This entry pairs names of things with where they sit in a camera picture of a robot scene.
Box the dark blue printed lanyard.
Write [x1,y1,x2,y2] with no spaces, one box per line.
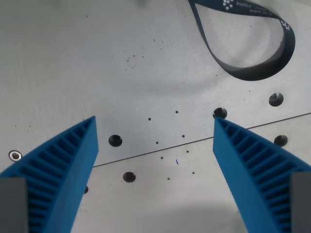
[187,0,296,82]

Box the silver hex socket screw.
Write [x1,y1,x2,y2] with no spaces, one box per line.
[8,150,23,161]

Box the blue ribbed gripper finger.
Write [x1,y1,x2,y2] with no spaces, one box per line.
[212,116,311,233]
[0,115,100,233]

